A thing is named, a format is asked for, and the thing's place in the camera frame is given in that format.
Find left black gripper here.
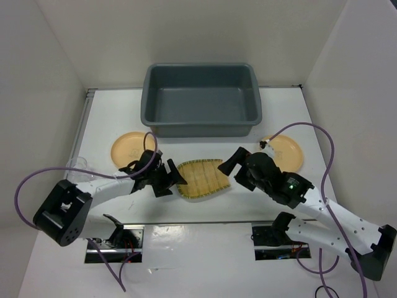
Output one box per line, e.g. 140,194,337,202
146,159,187,197

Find woven bamboo tray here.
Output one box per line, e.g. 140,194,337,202
177,159,231,199

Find tan plastic plate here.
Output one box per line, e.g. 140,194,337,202
110,132,155,169
259,134,304,173

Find clear plastic cup front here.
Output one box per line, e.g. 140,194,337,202
67,171,99,184

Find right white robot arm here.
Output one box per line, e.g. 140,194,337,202
218,147,396,281

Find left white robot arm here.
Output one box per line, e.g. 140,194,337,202
33,150,187,246

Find grey plastic bin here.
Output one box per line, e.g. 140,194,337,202
140,63,262,138

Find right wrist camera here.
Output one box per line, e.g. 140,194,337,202
259,139,275,158

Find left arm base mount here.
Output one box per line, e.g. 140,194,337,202
84,214,144,264

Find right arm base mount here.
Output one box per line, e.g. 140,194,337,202
251,222,311,261

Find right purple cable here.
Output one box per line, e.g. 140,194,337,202
266,122,370,298

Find purple cable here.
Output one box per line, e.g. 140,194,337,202
266,122,370,298
14,132,159,292

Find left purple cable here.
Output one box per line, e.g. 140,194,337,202
14,132,159,292

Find aluminium table edge rail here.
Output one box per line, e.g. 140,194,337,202
68,88,97,162

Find black cable loop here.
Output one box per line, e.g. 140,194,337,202
315,286,341,298

